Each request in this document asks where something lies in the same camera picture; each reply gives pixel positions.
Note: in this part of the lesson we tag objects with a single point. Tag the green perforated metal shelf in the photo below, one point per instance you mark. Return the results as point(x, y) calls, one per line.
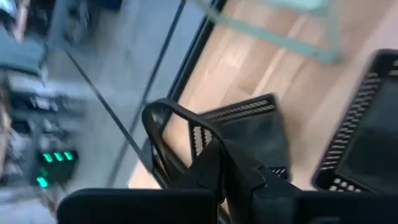
point(280, 40)

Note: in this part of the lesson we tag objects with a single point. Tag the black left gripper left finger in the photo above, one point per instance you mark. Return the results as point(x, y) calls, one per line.
point(140, 208)

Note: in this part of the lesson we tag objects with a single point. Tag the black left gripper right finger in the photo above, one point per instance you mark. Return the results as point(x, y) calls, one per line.
point(264, 202)

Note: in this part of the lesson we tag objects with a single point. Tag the small black plastic basket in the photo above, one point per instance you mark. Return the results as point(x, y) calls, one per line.
point(373, 140)
point(248, 137)

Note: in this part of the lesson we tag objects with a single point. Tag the black aluminium table frame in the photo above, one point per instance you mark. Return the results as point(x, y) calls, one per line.
point(197, 46)

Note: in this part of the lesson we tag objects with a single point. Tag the black device green lights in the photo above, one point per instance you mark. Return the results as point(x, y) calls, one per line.
point(59, 165)

